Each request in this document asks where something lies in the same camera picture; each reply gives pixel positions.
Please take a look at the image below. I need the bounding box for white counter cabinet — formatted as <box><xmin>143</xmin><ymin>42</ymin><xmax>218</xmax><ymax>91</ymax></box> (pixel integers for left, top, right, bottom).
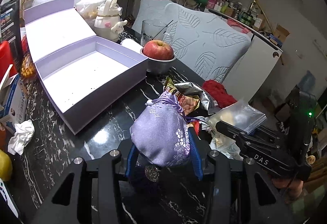
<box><xmin>204</xmin><ymin>8</ymin><xmax>284</xmax><ymax>102</ymax></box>

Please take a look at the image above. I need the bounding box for yellow lemon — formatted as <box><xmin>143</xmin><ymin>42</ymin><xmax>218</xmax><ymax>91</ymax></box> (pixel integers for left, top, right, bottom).
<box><xmin>0</xmin><ymin>150</ymin><xmax>13</xmax><ymax>181</ymax></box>

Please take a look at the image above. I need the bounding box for colourful snack wrapper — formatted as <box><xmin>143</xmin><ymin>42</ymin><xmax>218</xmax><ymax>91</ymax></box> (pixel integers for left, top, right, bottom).
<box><xmin>164</xmin><ymin>76</ymin><xmax>200</xmax><ymax>116</ymax></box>

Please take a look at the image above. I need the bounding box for blue white medicine box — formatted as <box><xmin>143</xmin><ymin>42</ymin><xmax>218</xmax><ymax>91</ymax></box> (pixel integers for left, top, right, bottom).
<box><xmin>1</xmin><ymin>64</ymin><xmax>28</xmax><ymax>134</ymax></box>

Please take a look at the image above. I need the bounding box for crumpled white tissue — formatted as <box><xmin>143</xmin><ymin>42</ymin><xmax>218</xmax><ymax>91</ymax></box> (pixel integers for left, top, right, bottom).
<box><xmin>7</xmin><ymin>119</ymin><xmax>35</xmax><ymax>155</ymax></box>

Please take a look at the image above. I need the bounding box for red apple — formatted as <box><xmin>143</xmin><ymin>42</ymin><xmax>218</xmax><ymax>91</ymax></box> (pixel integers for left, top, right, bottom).
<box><xmin>142</xmin><ymin>40</ymin><xmax>174</xmax><ymax>60</ymax></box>

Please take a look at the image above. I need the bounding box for light blue leaf cushion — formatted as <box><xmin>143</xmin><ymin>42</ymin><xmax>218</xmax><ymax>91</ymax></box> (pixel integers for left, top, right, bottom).
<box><xmin>163</xmin><ymin>3</ymin><xmax>251</xmax><ymax>83</ymax></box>

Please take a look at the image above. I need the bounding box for glass cup with straw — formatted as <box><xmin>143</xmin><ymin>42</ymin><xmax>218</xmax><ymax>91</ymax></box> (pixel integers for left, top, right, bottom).
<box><xmin>140</xmin><ymin>19</ymin><xmax>172</xmax><ymax>47</ymax></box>

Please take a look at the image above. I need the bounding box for black printed pouch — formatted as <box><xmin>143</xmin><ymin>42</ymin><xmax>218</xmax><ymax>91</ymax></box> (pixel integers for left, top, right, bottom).
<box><xmin>1</xmin><ymin>0</ymin><xmax>23</xmax><ymax>72</ymax></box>

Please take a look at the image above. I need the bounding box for red knitted yarn item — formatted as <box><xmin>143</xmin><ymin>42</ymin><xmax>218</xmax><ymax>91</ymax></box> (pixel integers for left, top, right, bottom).
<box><xmin>202</xmin><ymin>80</ymin><xmax>237</xmax><ymax>108</ymax></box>

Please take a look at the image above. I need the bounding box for white cartoon water bottle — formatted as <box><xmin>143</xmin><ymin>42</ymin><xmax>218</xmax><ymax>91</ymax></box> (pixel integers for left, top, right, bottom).
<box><xmin>94</xmin><ymin>0</ymin><xmax>128</xmax><ymax>42</ymax></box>

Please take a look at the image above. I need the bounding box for metal bowl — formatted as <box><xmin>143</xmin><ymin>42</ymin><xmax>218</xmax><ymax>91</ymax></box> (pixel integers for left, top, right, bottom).
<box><xmin>140</xmin><ymin>48</ymin><xmax>176</xmax><ymax>75</ymax></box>

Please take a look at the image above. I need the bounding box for clear zip bag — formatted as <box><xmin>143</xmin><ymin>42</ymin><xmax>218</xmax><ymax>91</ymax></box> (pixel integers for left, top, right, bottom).
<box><xmin>205</xmin><ymin>100</ymin><xmax>267</xmax><ymax>161</ymax></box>

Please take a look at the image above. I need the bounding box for lavender gift box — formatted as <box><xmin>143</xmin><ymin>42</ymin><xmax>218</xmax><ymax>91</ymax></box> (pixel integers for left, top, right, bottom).
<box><xmin>24</xmin><ymin>0</ymin><xmax>147</xmax><ymax>134</ymax></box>

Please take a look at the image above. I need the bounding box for plastic bag with food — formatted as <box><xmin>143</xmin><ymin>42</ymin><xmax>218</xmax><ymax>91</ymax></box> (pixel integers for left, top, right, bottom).
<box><xmin>75</xmin><ymin>0</ymin><xmax>106</xmax><ymax>28</ymax></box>

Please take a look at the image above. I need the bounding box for red canister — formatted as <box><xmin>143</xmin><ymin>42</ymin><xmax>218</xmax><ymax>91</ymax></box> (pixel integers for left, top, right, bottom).
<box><xmin>0</xmin><ymin>41</ymin><xmax>18</xmax><ymax>80</ymax></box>

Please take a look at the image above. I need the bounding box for silver foil bag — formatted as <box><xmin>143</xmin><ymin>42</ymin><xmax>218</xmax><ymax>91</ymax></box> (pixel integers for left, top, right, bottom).
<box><xmin>175</xmin><ymin>81</ymin><xmax>221</xmax><ymax>115</ymax></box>

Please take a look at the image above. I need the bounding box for purple silk drawstring pouch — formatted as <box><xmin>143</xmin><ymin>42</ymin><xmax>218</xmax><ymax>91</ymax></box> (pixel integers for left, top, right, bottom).
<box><xmin>130</xmin><ymin>91</ymin><xmax>191</xmax><ymax>167</ymax></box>

